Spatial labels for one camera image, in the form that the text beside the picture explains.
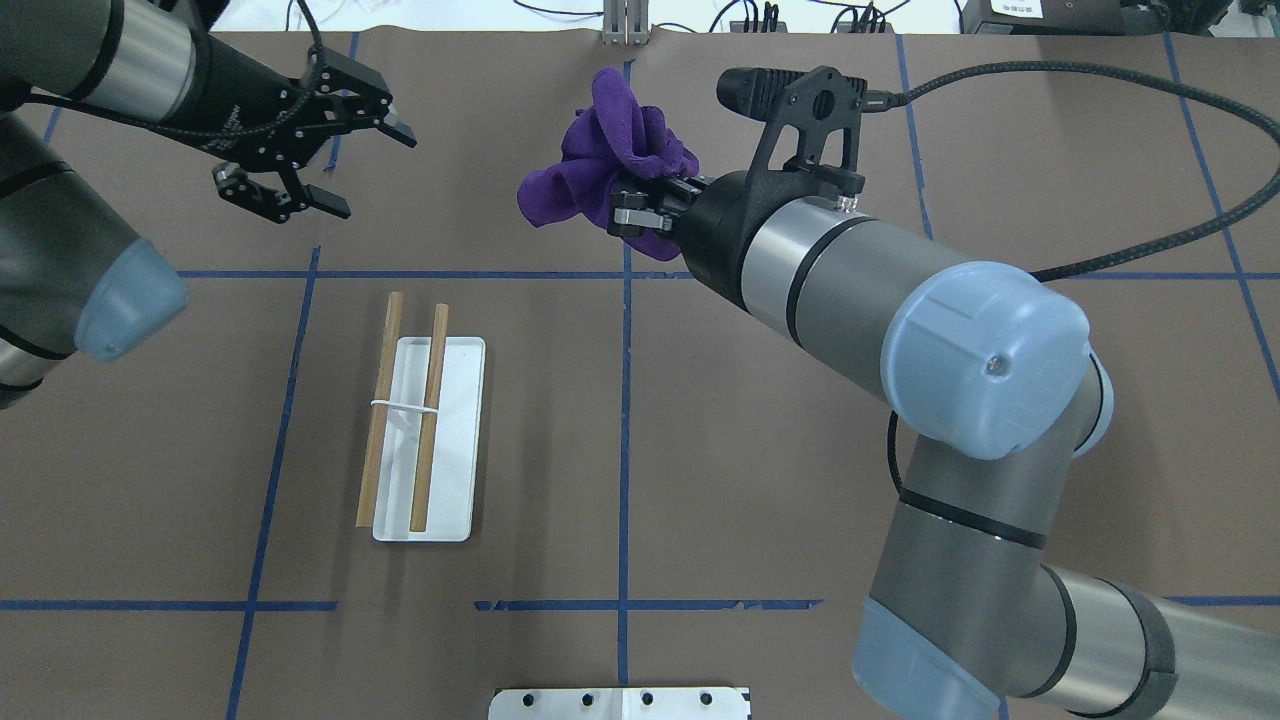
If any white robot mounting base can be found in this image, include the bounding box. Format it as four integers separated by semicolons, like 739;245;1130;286
486;685;753;719

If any right wooden rack rod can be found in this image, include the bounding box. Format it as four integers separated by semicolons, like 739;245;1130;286
355;291;404;528

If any black braided camera cable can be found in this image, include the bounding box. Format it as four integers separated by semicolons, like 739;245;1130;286
865;60;1280;284

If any white towel rack base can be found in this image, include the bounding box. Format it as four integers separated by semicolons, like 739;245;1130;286
372;336;486;543

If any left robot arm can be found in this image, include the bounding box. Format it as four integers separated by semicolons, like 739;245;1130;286
1;1;417;407

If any white rack support bracket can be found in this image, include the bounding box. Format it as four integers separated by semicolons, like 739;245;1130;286
369;398;439;441

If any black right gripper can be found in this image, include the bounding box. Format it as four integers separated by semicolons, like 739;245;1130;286
611;170;791;306

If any purple microfiber towel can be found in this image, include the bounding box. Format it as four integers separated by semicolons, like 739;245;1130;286
516;67;700;229

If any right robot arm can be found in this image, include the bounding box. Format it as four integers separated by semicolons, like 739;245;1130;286
609;165;1277;719

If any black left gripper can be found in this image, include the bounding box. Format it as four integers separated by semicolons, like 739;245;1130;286
160;35;419;224

